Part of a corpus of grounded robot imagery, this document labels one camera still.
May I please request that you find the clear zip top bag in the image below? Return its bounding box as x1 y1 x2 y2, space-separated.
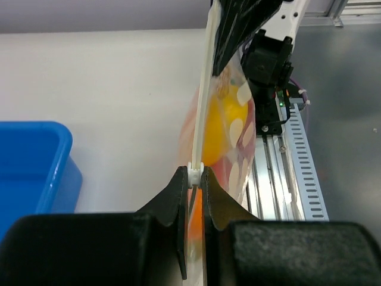
178 1 255 285

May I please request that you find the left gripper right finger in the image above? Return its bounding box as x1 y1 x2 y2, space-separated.
201 167 380 285

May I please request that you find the yellow fake fruit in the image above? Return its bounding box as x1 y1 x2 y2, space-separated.
202 85 248 166

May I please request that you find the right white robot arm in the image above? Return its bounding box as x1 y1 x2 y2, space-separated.
212 1 308 88

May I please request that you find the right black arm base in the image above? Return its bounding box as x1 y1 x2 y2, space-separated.
249 82 291 136

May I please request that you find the blue plastic bin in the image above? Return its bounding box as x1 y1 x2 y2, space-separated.
1 121 83 237

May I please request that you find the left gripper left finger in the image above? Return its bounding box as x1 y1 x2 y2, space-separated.
1 167 188 285

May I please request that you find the aluminium rail frame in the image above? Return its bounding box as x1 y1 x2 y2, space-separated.
246 136 300 221

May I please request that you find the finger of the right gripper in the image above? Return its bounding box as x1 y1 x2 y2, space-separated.
213 0 283 76

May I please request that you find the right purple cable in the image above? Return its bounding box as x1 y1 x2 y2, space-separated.
290 76 313 135

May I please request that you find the slotted cable duct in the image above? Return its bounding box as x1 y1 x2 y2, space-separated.
285 104 329 222

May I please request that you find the orange fake fruit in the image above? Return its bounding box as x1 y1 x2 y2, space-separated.
188 188 203 258

